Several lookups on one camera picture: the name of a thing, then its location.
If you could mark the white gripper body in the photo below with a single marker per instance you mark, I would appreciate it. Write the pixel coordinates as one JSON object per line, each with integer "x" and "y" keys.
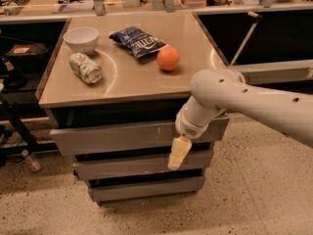
{"x": 186, "y": 126}

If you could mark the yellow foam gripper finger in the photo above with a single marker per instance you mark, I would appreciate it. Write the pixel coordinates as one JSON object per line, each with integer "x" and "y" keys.
{"x": 179, "y": 150}

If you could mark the grey top drawer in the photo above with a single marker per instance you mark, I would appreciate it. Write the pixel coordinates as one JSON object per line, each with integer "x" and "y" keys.
{"x": 112, "y": 138}

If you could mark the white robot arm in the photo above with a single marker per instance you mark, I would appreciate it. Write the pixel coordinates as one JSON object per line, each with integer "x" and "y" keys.
{"x": 213, "y": 92}

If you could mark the grey drawer cabinet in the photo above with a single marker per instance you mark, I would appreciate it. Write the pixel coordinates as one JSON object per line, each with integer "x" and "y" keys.
{"x": 132, "y": 90}

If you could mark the grey middle drawer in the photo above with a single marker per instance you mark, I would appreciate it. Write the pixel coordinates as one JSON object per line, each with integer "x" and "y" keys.
{"x": 140, "y": 165}

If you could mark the orange fruit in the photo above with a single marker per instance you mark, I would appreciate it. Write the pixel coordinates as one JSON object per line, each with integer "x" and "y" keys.
{"x": 168, "y": 58}

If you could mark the blue chip bag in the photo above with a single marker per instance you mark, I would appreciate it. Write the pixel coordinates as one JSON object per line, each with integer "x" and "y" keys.
{"x": 137, "y": 42}

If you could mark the white stick with black tip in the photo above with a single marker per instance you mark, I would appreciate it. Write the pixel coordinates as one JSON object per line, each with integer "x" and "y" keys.
{"x": 256, "y": 20}

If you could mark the crushed soda can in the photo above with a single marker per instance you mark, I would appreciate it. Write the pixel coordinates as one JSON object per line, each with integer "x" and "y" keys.
{"x": 85, "y": 68}

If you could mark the white bowl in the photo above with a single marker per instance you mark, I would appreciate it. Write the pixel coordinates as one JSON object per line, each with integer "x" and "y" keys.
{"x": 82, "y": 39}

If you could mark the plastic bottle on floor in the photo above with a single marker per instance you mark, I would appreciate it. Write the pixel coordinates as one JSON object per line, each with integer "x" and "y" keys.
{"x": 31, "y": 161}

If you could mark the black stand leg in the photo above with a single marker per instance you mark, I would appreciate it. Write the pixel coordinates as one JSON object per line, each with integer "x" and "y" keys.
{"x": 18, "y": 125}

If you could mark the black bag under bench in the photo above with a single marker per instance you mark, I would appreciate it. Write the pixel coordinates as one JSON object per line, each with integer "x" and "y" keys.
{"x": 29, "y": 57}

